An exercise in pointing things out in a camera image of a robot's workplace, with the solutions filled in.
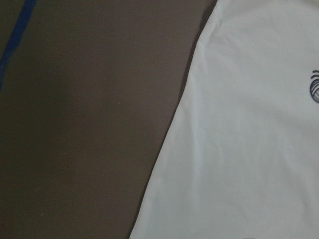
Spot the cream cat print t-shirt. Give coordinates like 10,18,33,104
130,0,319,239

